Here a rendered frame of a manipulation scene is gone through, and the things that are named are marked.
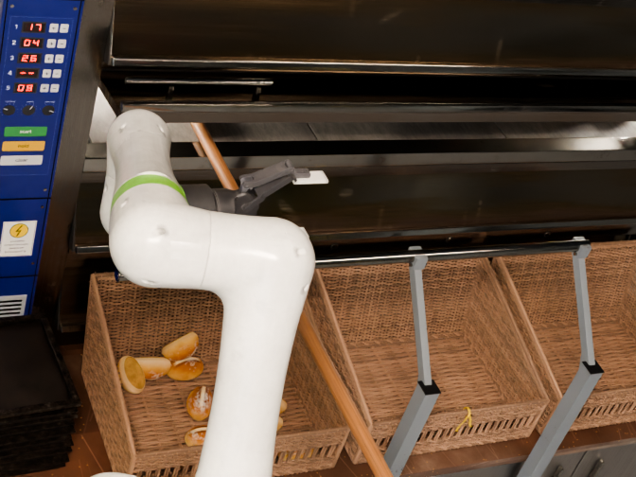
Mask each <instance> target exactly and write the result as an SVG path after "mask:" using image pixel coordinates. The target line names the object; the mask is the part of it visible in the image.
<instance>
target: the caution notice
mask: <svg viewBox="0 0 636 477"><path fill-rule="evenodd" d="M36 225H37V221H4V224H3V231H2V237H1V244H0V256H31V254H32V248H33V242H34V237H35V231H36Z"/></svg>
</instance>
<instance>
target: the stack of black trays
mask: <svg viewBox="0 0 636 477"><path fill-rule="evenodd" d="M80 405H81V401H80V398H79V395H78V393H77V390H76V388H75V385H74V383H73V381H72V379H71V376H70V374H69V371H68V369H67V366H66V364H65V361H64V359H63V356H62V353H61V351H60V348H59V346H58V343H57V341H56V338H55V336H54V334H53V331H52V329H51V326H50V324H49V322H48V320H47V318H46V315H45V313H38V314H29V315H22V316H13V317H6V318H0V477H11V476H17V475H22V474H28V473H33V472H39V471H45V470H51V469H56V468H60V467H65V466H66V464H65V462H69V458H68V455H67V453H68V452H70V451H72V448H71V446H74V443H73V440H72V436H71V434H70V433H75V432H76V431H75V428H74V425H75V422H74V420H73V418H77V417H78V415H77V412H78V408H77V407H78V406H80Z"/></svg>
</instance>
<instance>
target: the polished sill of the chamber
mask: <svg viewBox="0 0 636 477"><path fill-rule="evenodd" d="M215 144H216V146H217V148H218V150H219V152H220V154H221V156H222V158H223V160H224V162H225V164H226V166H228V168H229V169H240V168H267V167H270V166H272V165H275V164H277V163H280V162H282V161H285V160H287V159H289V160H290V161H291V163H292V165H293V166H294V167H295V168H324V167H368V166H410V165H453V164H496V163H538V162H581V161H624V160H636V137H595V138H507V139H418V140H330V141H242V142H215ZM169 157H170V164H171V168H172V170H197V169H214V168H213V167H212V165H211V163H210V161H209V159H208V157H207V155H206V153H205V151H204V149H203V146H202V145H201V143H200V142H171V146H170V154H169ZM106 170H107V143H88V144H87V149H86V154H85V159H84V164H83V170H82V172H106Z"/></svg>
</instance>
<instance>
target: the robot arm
mask: <svg viewBox="0 0 636 477"><path fill-rule="evenodd" d="M170 146H171V137H170V132H169V129H168V126H167V124H166V123H165V121H164V120H163V119H162V118H161V117H160V116H158V115H157V114H155V113H153V112H150V111H147V110H142V109H135V110H129V111H127V112H125V113H123V114H121V115H119V116H118V117H117V118H116V119H115V120H114V122H113V123H112V124H111V126H110V128H109V131H108V134H107V170H106V177H105V184H104V189H103V195H102V200H101V205H100V219H101V223H102V225H103V227H104V229H105V230H106V232H107V233H108V234H109V247H110V253H111V257H112V260H113V262H114V264H115V266H116V267H117V269H118V270H119V271H120V272H121V273H122V274H123V275H124V276H125V277H126V278H127V279H129V280H130V281H132V283H134V284H137V285H139V286H143V287H147V288H166V289H195V290H205V291H211V292H213V293H215V294H216V295H217V296H218V297H219V298H220V299H221V301H222V303H223V320H222V331H221V348H220V355H219V363H218V370H217V376H216V382H215V389H214V395H213V399H212V405H211V410H210V415H209V419H208V424H207V429H206V434H205V438H204V442H203V449H202V453H201V457H200V461H199V465H198V468H197V472H196V475H195V477H272V473H273V462H274V445H275V439H276V431H277V424H278V418H279V412H280V406H281V400H282V395H283V390H284V384H285V379H286V375H287V370H288V366H289V361H290V357H291V353H292V346H293V342H294V338H295V334H296V330H297V327H298V323H299V319H300V316H301V313H302V310H303V307H304V304H305V301H306V298H307V294H308V291H309V286H310V282H311V279H312V277H313V274H314V269H315V254H314V250H313V247H312V244H311V242H310V240H309V235H308V234H307V232H306V230H305V228H304V227H298V226H297V225H296V224H294V223H292V222H291V221H287V220H284V219H280V218H276V217H258V216H257V215H256V212H257V210H258V209H259V206H260V203H262V202H263V201H264V200H265V198H266V197H267V196H269V195H271V194H272V193H274V192H276V191H277V190H278V189H279V188H281V187H283V186H285V185H287V184H288V183H290V182H291V181H292V182H293V184H294V185H302V184H327V183H328V179H327V177H326V175H325V173H324V172H323V171H309V170H308V169H307V168H294V166H293V165H292V162H291V161H290V160H289V159H287V160H285V161H282V162H280V163H277V164H275V165H272V166H270V167H267V168H264V169H262V170H259V171H257V172H254V173H252V174H243V175H240V176H239V179H240V188H239V189H236V190H231V189H228V188H210V187H209V186H208V185H206V184H198V185H179V184H178V182H177V180H176V178H175V176H174V174H173V171H172V168H171V164H170V157H169V154H170ZM287 175H288V176H287ZM286 176H287V177H286ZM254 193H256V194H257V197H256V196H255V195H254Z"/></svg>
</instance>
